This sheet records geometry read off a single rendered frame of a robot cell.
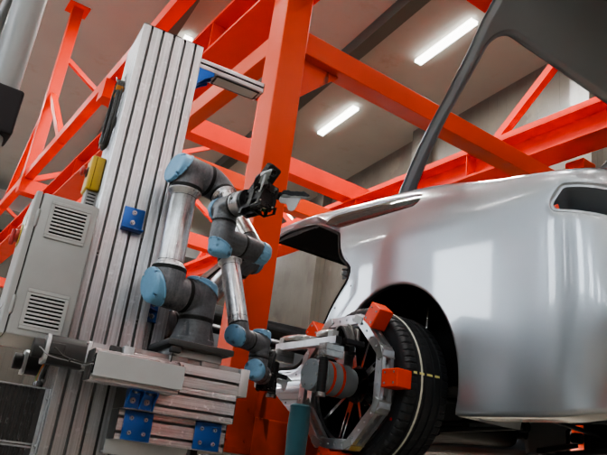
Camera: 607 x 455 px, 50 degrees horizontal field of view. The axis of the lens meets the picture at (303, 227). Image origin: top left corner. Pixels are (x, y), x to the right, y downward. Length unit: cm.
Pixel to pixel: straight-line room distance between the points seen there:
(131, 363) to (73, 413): 36
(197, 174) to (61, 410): 87
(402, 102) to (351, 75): 40
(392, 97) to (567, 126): 185
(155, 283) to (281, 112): 153
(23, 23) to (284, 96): 282
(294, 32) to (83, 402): 225
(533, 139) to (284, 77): 266
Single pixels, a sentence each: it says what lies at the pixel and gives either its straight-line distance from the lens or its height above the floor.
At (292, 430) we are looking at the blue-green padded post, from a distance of 277.
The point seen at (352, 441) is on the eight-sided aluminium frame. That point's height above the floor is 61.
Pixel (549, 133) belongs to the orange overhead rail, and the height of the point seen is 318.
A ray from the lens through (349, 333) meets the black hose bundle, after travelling 258.
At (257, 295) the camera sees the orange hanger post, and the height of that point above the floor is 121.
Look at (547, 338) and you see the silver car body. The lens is 237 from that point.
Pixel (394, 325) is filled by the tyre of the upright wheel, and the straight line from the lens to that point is 270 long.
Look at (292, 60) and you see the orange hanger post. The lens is 357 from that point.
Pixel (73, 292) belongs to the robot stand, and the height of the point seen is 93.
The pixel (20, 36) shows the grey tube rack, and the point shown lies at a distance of 66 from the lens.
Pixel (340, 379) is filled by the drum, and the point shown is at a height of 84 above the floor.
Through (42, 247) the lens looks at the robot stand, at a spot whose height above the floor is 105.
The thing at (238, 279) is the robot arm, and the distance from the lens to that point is 249.
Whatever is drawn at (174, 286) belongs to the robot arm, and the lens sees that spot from 214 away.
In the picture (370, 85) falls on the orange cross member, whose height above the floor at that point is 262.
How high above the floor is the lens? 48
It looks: 20 degrees up
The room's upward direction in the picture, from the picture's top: 7 degrees clockwise
